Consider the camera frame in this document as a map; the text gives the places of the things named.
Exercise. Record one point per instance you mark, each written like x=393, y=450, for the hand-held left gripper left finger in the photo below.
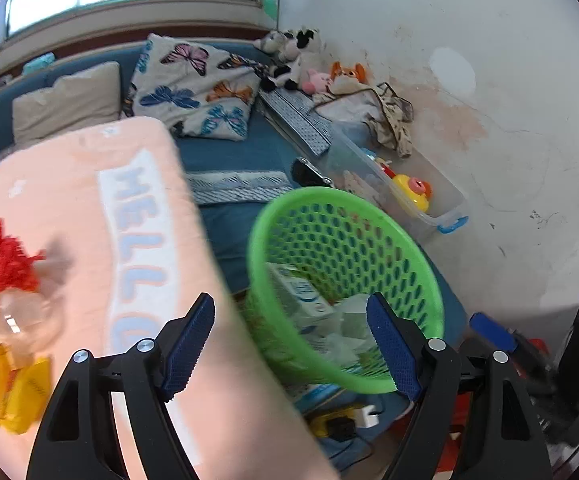
x=189, y=345

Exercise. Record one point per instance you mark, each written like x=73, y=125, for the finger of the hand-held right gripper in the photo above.
x=489, y=332

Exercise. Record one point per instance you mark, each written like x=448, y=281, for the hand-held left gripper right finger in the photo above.
x=394, y=345

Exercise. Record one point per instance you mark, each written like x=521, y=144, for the white blue milk carton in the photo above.
x=302, y=297

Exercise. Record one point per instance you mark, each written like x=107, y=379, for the green plastic basket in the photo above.
x=344, y=230

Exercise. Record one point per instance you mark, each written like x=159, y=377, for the yellow snack packet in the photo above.
x=22, y=395

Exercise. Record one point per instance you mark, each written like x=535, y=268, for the red plastic stool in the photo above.
x=462, y=425

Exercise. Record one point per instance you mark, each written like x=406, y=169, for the clear plastic storage bin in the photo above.
x=439, y=195

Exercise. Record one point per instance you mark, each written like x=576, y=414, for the clear plastic goblet cup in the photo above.
x=24, y=322

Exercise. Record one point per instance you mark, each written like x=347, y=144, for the red white toy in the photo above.
x=378, y=162

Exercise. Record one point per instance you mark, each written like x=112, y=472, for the black toy car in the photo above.
x=309, y=172

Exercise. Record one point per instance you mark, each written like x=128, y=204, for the blue sofa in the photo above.
x=249, y=155

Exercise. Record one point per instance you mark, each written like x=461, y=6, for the red shredded plastic bundle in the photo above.
x=4, y=260

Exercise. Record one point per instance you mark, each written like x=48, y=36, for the beige patterned cloth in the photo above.
x=369, y=115

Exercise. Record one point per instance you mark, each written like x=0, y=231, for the butterfly print pillow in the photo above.
x=194, y=90

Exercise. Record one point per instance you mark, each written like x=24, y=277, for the orange fox plush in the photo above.
x=348, y=76

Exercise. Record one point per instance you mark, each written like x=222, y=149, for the pink plush toy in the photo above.
x=318, y=81

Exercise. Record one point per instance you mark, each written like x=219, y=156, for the beige cushion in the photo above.
x=64, y=100

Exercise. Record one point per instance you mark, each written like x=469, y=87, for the black white cow plush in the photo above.
x=294, y=60

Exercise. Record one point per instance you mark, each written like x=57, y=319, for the grey plush toy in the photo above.
x=271, y=42

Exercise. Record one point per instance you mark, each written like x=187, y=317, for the teal packet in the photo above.
x=38, y=63

